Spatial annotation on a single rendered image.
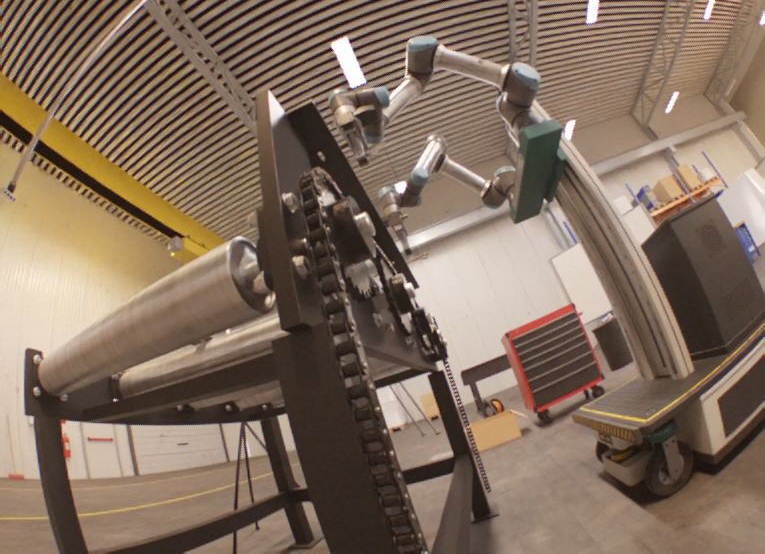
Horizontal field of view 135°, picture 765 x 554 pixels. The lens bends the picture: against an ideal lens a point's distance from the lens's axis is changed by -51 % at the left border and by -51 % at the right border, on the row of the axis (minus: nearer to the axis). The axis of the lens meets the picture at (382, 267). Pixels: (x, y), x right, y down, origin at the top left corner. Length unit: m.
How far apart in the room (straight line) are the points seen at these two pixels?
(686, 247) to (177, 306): 1.37
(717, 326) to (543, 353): 2.00
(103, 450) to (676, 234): 10.54
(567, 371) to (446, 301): 8.62
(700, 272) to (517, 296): 10.35
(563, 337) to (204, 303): 2.90
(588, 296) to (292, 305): 5.17
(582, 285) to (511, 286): 6.34
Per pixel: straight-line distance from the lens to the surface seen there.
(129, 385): 1.12
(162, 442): 11.22
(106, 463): 10.11
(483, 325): 11.10
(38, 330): 9.96
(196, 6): 8.23
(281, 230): 0.37
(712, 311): 1.28
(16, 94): 8.03
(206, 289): 0.43
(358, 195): 0.84
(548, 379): 3.01
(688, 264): 1.28
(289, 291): 0.33
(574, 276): 5.41
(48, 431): 1.09
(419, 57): 1.35
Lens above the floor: 0.64
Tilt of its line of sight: 24 degrees up
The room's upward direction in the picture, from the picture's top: 18 degrees counter-clockwise
